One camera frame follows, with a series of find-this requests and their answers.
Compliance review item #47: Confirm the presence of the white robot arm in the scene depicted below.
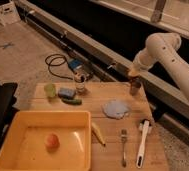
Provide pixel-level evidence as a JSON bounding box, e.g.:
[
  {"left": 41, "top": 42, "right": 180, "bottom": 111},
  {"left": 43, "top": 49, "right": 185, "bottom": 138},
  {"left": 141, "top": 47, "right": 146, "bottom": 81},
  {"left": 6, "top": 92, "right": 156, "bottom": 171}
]
[{"left": 128, "top": 33, "right": 189, "bottom": 101}]

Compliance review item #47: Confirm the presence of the metal cup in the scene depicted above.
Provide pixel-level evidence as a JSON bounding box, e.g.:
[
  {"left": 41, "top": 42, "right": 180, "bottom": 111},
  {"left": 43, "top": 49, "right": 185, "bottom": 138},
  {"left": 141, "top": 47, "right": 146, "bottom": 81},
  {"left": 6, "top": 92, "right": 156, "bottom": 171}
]
[{"left": 130, "top": 79, "right": 141, "bottom": 96}]

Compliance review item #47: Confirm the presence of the green plastic cup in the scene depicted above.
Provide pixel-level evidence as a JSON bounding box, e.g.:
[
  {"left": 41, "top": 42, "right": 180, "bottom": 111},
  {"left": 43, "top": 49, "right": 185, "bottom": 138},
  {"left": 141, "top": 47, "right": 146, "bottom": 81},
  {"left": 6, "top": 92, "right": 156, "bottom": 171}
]
[{"left": 44, "top": 83, "right": 56, "bottom": 98}]

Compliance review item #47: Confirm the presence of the clear glass jar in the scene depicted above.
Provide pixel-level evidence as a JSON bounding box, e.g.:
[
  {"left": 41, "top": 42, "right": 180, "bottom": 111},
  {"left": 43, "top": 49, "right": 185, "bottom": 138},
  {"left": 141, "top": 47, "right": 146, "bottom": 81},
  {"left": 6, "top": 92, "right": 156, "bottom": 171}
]
[{"left": 74, "top": 74, "right": 86, "bottom": 93}]

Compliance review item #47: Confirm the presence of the blue power adapter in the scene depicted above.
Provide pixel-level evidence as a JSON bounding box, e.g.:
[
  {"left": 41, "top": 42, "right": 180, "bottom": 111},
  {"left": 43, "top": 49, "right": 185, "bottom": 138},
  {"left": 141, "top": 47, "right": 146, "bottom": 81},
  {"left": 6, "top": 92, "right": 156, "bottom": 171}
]
[{"left": 68, "top": 59, "right": 82, "bottom": 70}]

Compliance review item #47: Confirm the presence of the metal fork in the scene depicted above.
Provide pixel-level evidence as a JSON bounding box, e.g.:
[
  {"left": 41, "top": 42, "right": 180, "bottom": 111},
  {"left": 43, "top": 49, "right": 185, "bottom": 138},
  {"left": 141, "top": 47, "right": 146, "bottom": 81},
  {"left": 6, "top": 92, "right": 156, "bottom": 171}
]
[{"left": 121, "top": 129, "right": 127, "bottom": 167}]

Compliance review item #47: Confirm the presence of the wooden table board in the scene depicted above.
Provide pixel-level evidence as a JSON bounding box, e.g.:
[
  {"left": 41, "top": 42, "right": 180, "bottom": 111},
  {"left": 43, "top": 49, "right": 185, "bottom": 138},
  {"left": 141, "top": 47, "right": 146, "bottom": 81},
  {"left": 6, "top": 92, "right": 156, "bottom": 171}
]
[{"left": 31, "top": 82, "right": 169, "bottom": 171}]

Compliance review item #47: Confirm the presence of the blue sponge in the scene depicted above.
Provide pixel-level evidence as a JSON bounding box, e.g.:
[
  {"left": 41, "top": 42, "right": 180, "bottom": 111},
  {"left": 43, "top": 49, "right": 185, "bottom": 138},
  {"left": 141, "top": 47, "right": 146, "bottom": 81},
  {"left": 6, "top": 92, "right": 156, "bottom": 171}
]
[{"left": 58, "top": 88, "right": 76, "bottom": 99}]

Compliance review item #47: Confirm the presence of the green cucumber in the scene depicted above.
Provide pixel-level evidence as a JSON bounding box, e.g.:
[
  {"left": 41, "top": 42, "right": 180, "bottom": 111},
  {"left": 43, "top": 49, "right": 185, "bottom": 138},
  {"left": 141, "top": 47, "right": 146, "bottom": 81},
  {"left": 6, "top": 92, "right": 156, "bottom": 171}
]
[{"left": 61, "top": 98, "right": 82, "bottom": 105}]

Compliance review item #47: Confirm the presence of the red apple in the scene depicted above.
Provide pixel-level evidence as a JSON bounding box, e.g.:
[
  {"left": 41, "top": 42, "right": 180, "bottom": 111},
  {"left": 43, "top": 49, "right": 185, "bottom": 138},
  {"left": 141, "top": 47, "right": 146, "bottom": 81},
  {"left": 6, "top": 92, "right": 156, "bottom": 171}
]
[{"left": 45, "top": 134, "right": 60, "bottom": 149}]

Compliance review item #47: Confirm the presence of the yellow plastic bin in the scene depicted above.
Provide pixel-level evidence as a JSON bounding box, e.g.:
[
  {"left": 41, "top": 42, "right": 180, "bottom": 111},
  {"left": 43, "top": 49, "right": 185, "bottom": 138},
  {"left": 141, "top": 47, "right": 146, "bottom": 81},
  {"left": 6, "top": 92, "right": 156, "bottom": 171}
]
[{"left": 0, "top": 111, "right": 91, "bottom": 171}]

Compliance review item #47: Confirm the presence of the white cardboard box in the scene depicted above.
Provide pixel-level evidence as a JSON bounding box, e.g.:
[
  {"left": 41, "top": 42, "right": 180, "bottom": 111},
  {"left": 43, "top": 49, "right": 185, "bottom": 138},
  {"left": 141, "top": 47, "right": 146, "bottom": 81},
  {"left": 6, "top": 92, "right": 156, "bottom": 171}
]
[{"left": 0, "top": 0, "right": 20, "bottom": 26}]

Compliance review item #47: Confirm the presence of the black cable loop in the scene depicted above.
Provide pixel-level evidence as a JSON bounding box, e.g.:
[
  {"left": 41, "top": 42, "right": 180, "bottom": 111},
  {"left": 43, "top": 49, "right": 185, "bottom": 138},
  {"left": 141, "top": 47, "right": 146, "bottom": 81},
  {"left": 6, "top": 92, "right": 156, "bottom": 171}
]
[{"left": 44, "top": 53, "right": 74, "bottom": 81}]

